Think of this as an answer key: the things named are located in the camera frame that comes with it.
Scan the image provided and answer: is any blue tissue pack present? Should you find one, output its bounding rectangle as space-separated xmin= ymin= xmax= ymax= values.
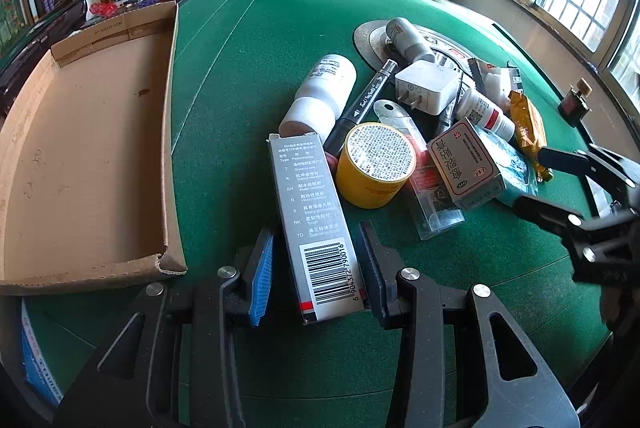
xmin=480 ymin=133 xmax=538 ymax=209

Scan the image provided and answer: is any flower wall painting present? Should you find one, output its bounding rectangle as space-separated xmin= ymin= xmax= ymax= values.
xmin=0 ymin=0 xmax=31 ymax=54

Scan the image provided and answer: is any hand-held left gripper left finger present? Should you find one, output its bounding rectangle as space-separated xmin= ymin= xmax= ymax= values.
xmin=52 ymin=228 xmax=276 ymax=428

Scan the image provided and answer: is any clear plastic package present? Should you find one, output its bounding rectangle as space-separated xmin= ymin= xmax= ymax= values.
xmin=372 ymin=99 xmax=466 ymax=240

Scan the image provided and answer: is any shallow cardboard box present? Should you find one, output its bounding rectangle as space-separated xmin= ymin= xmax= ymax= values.
xmin=0 ymin=1 xmax=188 ymax=296

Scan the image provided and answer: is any large white plastic bottle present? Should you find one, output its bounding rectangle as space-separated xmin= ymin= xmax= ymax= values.
xmin=278 ymin=54 xmax=357 ymax=144

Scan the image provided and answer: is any yellow snack packet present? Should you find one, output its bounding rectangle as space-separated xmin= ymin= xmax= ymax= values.
xmin=507 ymin=90 xmax=553 ymax=183

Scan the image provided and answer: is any white charger plug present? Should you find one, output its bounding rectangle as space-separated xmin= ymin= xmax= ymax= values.
xmin=395 ymin=60 xmax=461 ymax=116

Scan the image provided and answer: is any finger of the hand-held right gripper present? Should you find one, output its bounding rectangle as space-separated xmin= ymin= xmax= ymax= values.
xmin=539 ymin=144 xmax=640 ymax=189
xmin=512 ymin=193 xmax=640 ymax=264

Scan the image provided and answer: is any grey white roll-on bottle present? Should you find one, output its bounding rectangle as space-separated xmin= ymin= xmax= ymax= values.
xmin=385 ymin=17 xmax=437 ymax=64

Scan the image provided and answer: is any grey printed carton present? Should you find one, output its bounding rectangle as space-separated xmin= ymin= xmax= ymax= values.
xmin=267 ymin=133 xmax=373 ymax=326

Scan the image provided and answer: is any blue white printed paper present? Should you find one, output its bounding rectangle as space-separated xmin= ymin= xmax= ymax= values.
xmin=20 ymin=298 xmax=63 ymax=409

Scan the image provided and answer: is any small white medicine bottle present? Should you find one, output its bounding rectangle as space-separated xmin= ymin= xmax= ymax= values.
xmin=454 ymin=87 xmax=516 ymax=143

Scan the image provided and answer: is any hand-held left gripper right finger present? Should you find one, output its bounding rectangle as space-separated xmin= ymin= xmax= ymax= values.
xmin=359 ymin=219 xmax=581 ymax=428

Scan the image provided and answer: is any small dark glass bottle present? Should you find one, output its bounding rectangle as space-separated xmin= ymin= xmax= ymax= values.
xmin=557 ymin=78 xmax=592 ymax=126

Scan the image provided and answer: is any black marker pen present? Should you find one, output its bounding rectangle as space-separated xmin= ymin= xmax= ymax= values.
xmin=322 ymin=59 xmax=398 ymax=156

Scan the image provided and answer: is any small printed sachet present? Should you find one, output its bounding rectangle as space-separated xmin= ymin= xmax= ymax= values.
xmin=467 ymin=58 xmax=523 ymax=106

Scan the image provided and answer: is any yellow round tin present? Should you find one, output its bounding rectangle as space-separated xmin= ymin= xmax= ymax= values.
xmin=335 ymin=122 xmax=417 ymax=209

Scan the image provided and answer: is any white carton with red print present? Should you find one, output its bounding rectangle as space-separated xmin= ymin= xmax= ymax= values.
xmin=426 ymin=117 xmax=506 ymax=210

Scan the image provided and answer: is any round metal table plate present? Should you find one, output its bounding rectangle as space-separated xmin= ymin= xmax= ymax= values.
xmin=352 ymin=21 xmax=481 ymax=79

